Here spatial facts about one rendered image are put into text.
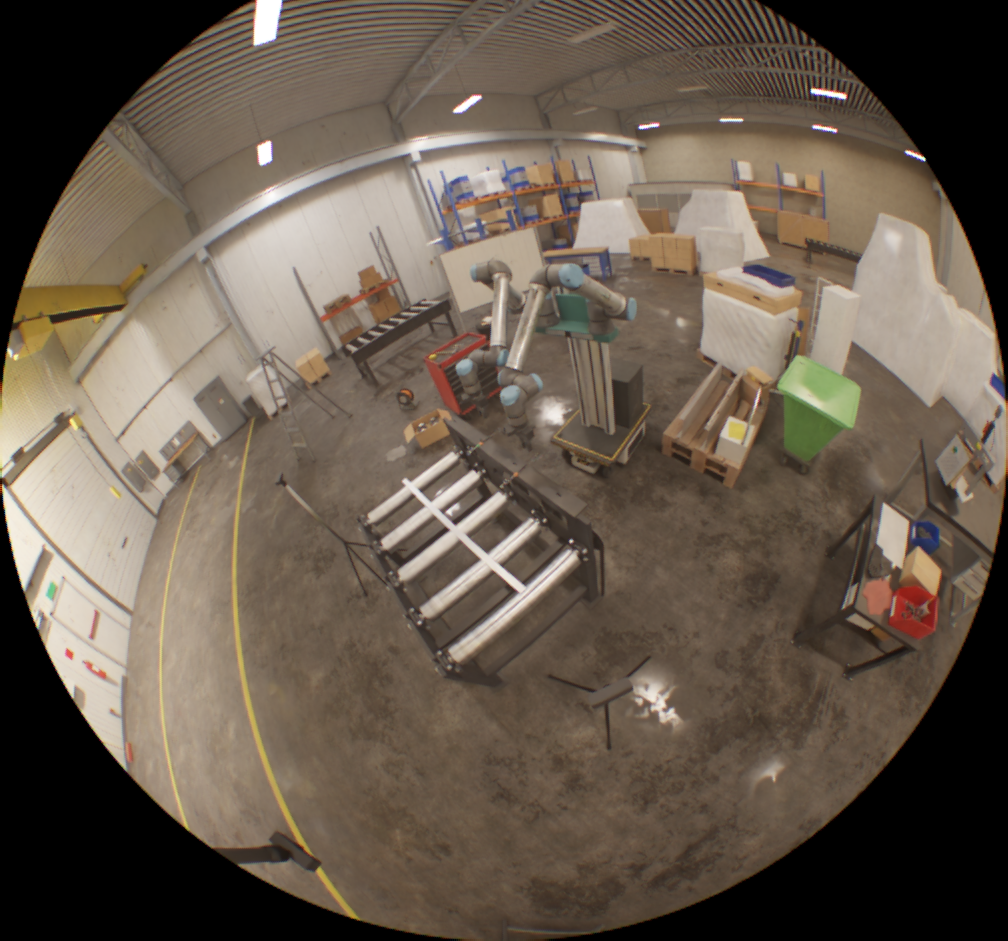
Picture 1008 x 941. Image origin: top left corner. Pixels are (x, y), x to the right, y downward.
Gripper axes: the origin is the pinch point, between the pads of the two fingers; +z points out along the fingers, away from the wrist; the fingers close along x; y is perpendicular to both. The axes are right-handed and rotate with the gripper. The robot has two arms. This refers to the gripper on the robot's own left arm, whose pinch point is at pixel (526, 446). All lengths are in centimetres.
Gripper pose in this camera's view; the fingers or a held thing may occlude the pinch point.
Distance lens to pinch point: 157.1
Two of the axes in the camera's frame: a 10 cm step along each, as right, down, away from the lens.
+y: 7.5, -5.7, 3.3
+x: -6.0, -3.9, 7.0
